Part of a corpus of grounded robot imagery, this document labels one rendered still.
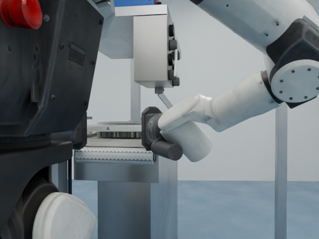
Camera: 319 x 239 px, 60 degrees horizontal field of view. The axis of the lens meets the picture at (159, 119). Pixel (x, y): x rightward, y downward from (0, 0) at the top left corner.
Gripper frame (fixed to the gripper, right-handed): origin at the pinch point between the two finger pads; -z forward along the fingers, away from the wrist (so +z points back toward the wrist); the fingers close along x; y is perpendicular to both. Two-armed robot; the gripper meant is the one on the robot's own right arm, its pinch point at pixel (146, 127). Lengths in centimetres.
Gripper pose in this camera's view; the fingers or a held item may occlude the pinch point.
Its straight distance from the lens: 82.2
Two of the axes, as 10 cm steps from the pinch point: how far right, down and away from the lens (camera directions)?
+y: 9.2, -0.1, 4.0
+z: 4.0, 0.2, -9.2
